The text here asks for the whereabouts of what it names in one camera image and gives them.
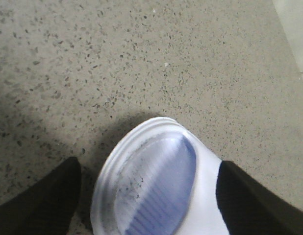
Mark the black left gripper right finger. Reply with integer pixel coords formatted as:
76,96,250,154
216,161,303,235

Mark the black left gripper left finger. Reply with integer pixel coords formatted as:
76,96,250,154
0,157,81,235

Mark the light blue slipper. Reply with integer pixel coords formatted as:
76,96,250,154
90,117,229,235

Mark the pale grey-green backdrop curtain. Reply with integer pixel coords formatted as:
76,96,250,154
273,0,303,81

